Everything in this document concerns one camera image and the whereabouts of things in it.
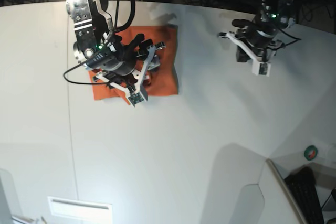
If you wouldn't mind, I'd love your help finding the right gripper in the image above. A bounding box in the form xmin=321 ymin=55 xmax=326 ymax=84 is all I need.
xmin=85 ymin=34 xmax=165 ymax=107

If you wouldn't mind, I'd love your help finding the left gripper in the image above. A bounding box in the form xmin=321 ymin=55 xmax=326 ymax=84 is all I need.
xmin=218 ymin=18 xmax=285 ymax=77

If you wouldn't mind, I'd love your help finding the orange t-shirt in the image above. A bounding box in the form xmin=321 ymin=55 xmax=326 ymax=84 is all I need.
xmin=93 ymin=26 xmax=179 ymax=105

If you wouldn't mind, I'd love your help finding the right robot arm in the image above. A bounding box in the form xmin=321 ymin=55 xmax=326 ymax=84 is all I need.
xmin=63 ymin=0 xmax=165 ymax=106

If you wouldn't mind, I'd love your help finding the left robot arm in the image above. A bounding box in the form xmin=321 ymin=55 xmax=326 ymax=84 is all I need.
xmin=218 ymin=0 xmax=301 ymax=76

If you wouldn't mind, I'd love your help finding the green tape roll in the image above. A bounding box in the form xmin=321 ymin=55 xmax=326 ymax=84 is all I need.
xmin=304 ymin=145 xmax=318 ymax=161

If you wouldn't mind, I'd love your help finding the black keyboard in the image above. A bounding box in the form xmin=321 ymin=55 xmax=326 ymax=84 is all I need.
xmin=285 ymin=166 xmax=324 ymax=224

